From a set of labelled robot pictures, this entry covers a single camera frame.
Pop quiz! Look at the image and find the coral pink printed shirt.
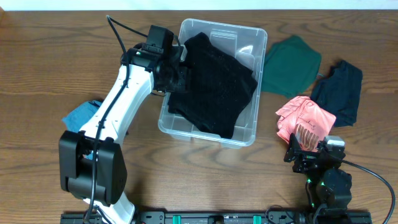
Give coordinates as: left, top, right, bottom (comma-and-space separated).
275, 96, 336, 151

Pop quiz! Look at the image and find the black garment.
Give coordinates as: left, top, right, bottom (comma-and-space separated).
168, 32, 258, 139

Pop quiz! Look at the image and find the dark navy garment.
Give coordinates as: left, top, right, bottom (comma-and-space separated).
310, 60, 363, 127

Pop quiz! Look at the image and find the dark green garment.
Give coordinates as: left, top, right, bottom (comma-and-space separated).
261, 35, 322, 98

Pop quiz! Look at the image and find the clear plastic storage bin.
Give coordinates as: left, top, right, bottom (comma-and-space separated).
158, 18, 267, 149

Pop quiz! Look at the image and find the blue garment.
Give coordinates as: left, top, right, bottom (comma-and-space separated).
62, 100, 102, 133

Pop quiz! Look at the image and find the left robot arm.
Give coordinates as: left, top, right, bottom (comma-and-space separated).
58, 44, 190, 223

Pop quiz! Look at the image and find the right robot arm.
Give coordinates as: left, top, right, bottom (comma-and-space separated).
284, 134, 352, 213

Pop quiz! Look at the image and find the black mounting rail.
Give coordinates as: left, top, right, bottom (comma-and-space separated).
60, 210, 373, 224

